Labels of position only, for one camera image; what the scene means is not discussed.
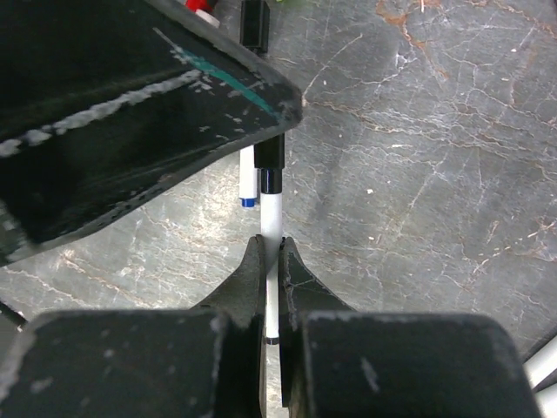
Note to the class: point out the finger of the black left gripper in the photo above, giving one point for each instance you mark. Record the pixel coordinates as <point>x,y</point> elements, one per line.
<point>107,104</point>

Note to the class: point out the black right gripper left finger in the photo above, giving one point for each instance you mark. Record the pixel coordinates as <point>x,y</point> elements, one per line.
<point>242,294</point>

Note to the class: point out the black cap marker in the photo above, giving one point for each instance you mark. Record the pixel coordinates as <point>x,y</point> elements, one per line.
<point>270,161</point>
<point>248,178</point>

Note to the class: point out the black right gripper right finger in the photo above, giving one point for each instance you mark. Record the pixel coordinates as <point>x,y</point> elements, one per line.
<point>299,289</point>

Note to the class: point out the blue cap marker group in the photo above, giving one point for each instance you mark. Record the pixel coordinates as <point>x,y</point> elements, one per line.
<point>542,363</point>

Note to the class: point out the green pen cap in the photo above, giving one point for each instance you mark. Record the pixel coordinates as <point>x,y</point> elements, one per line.
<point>291,2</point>

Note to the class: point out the red pen cap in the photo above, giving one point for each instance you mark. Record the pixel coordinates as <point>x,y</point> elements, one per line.
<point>204,9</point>

